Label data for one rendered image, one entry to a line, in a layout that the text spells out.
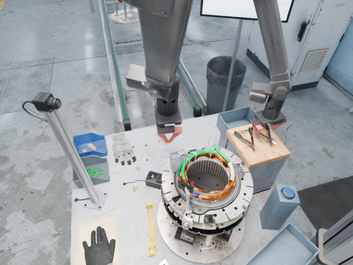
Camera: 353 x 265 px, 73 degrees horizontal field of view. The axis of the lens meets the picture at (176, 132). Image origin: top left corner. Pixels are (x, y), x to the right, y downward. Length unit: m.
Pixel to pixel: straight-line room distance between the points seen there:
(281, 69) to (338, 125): 2.29
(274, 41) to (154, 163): 0.82
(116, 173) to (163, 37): 1.05
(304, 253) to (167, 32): 0.79
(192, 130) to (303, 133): 1.61
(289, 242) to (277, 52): 0.60
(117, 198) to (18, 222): 1.24
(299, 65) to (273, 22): 2.34
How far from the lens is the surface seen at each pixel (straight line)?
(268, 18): 0.77
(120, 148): 1.36
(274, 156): 1.03
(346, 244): 0.95
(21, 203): 2.40
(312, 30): 2.91
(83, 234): 1.18
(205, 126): 1.47
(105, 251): 1.11
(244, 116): 1.25
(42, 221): 2.23
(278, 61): 0.83
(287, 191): 0.98
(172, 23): 0.27
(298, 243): 0.93
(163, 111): 0.63
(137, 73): 0.58
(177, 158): 0.81
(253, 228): 1.17
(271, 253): 0.88
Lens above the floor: 1.83
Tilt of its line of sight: 47 degrees down
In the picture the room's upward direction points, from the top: straight up
